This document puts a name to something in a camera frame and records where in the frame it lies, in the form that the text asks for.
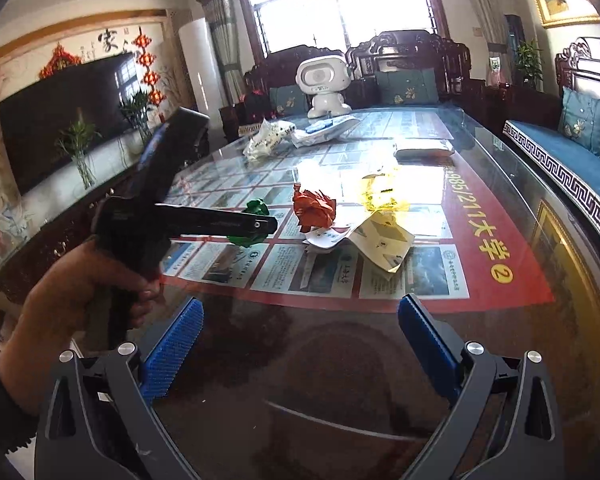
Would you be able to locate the teal embroidered cushion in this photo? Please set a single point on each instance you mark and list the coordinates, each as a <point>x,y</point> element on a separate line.
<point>585,120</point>
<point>407,87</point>
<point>287,100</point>

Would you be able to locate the white robot toy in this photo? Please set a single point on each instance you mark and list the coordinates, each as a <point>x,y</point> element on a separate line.
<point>322,80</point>

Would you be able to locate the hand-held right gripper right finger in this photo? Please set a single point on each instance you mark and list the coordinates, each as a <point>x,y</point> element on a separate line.
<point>425,345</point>

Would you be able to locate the dark wooden television cabinet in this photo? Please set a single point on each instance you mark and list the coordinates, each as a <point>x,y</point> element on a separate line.
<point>45,245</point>

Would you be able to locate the blue and white packet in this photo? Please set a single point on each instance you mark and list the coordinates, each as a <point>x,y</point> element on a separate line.
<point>325,132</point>

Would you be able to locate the long carved wooden sofa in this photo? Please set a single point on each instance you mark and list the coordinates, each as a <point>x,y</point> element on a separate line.
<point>570,175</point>

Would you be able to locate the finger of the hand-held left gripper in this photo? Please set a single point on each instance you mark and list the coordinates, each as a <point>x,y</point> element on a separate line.
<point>175,150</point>
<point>215,222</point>

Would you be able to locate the person's left hand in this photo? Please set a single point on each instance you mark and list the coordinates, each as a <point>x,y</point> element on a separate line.
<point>65,300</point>

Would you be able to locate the patterned curtain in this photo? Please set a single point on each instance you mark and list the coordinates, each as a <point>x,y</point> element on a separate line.
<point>480,20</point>
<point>222,35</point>

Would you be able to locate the calligraphy wall mural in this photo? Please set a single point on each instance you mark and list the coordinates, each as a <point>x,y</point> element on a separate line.
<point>105,40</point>

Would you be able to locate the white patterned plastic bag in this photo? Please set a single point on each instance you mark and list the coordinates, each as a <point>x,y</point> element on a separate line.
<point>267,140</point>

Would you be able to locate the white standing air conditioner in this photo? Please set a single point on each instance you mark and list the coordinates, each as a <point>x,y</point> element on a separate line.
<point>202,65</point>

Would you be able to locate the red crumpled paper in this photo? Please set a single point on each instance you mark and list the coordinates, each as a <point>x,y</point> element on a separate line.
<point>315,207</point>

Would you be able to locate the short carved wooden sofa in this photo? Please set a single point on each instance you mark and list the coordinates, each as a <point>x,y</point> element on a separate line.
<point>405,52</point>

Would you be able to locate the yellow plastic bag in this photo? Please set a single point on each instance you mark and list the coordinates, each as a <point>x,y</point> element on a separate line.
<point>382,192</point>

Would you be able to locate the black water dispenser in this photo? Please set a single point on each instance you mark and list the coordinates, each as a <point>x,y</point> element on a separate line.
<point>514,45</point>

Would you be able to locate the bamboo plant in glass vase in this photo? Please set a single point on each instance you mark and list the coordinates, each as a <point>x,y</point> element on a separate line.
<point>80,145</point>
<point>137,112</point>

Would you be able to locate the cream paper sheets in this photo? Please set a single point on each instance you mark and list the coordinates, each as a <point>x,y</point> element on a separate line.
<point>382,240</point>

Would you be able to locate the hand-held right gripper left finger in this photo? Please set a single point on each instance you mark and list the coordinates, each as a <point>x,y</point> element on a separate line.
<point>175,345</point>

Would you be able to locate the white printed paper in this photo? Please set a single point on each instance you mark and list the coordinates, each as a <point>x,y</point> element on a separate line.
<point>327,237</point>

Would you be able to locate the green potted plant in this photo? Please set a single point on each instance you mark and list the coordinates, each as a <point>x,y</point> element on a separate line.
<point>529,62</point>

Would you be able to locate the small white picture card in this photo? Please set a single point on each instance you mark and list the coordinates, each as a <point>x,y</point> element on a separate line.
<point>495,70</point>

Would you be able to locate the large window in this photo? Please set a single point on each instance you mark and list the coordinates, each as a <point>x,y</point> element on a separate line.
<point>340,5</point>

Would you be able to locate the dark wooden side table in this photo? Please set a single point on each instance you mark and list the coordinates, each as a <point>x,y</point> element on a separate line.
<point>525,105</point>

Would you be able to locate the long red knot decoration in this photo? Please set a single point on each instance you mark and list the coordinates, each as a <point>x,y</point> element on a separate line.
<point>150,75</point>

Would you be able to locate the green paper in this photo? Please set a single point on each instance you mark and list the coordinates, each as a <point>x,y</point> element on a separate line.
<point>255,207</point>

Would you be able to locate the black television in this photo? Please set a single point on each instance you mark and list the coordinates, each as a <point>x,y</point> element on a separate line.
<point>55,120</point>

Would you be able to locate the short red knot decoration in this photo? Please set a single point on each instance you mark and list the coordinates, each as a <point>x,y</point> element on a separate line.
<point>60,60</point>

